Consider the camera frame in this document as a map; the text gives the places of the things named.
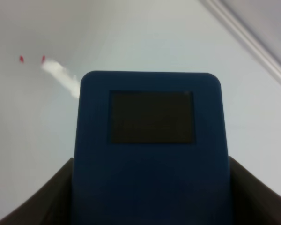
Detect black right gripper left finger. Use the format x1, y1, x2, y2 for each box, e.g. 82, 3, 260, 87
0, 158, 73, 225

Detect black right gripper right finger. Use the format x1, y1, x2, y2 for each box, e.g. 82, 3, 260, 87
229, 157, 281, 225

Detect blue board eraser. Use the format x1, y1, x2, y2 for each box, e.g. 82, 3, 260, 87
71, 71, 233, 225

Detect white whiteboard with aluminium frame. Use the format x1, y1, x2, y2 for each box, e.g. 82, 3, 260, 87
0, 0, 281, 219

